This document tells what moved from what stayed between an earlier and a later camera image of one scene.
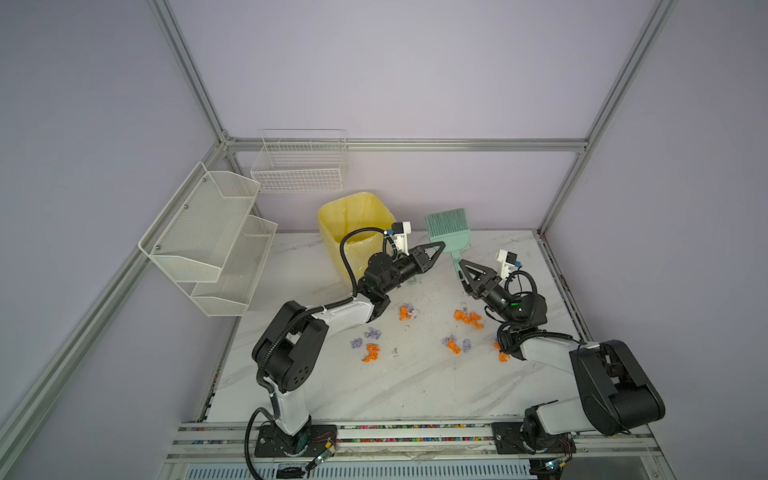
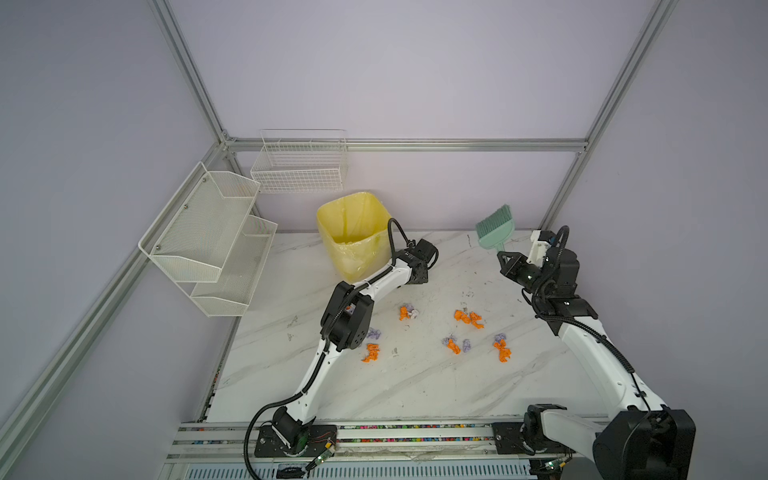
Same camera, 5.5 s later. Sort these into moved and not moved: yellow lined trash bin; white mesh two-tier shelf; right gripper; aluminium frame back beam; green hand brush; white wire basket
Moved: right gripper; green hand brush
Not moved: yellow lined trash bin; white wire basket; white mesh two-tier shelf; aluminium frame back beam
